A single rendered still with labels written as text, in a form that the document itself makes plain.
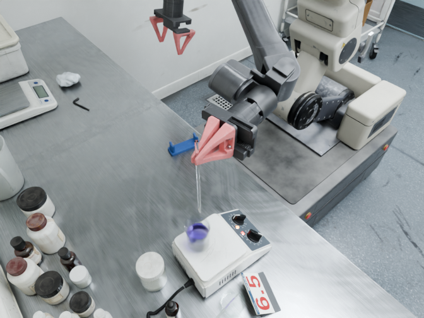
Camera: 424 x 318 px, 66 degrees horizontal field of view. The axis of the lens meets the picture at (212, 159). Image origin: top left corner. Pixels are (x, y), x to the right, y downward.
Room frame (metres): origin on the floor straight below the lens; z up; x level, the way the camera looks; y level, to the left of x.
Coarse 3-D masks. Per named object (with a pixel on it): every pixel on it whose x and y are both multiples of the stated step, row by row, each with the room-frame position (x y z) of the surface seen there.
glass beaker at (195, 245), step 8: (192, 216) 0.36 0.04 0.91; (200, 216) 0.36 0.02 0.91; (184, 224) 0.34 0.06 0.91; (192, 224) 0.36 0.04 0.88; (208, 224) 0.34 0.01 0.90; (208, 232) 0.32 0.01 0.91; (192, 240) 0.31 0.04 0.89; (200, 240) 0.31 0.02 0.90; (208, 240) 0.32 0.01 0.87; (192, 248) 0.31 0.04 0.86; (200, 248) 0.31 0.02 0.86
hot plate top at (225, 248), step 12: (216, 216) 0.40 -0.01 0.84; (216, 228) 0.37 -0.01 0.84; (228, 228) 0.37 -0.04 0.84; (180, 240) 0.34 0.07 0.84; (216, 240) 0.34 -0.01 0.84; (228, 240) 0.34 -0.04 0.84; (240, 240) 0.34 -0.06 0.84; (192, 252) 0.31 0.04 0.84; (204, 252) 0.31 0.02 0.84; (216, 252) 0.31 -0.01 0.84; (228, 252) 0.31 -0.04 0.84; (240, 252) 0.31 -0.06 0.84; (192, 264) 0.29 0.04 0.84; (204, 264) 0.29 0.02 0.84; (216, 264) 0.29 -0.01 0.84; (228, 264) 0.29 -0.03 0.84; (204, 276) 0.26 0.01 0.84
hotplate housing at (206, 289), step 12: (180, 252) 0.32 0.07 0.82; (252, 252) 0.32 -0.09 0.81; (264, 252) 0.34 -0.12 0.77; (180, 264) 0.32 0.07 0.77; (240, 264) 0.30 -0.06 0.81; (192, 276) 0.28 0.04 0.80; (216, 276) 0.27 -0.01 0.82; (228, 276) 0.28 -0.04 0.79; (204, 288) 0.25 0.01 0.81; (216, 288) 0.26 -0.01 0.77
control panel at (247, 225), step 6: (222, 216) 0.41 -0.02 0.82; (228, 216) 0.42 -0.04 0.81; (228, 222) 0.40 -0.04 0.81; (246, 222) 0.42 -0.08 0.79; (234, 228) 0.38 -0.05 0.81; (240, 228) 0.39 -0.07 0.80; (246, 228) 0.39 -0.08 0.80; (252, 228) 0.40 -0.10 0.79; (240, 234) 0.37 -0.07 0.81; (246, 234) 0.37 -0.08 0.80; (246, 240) 0.35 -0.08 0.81; (264, 240) 0.37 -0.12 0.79; (252, 246) 0.34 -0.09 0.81; (258, 246) 0.34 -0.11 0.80
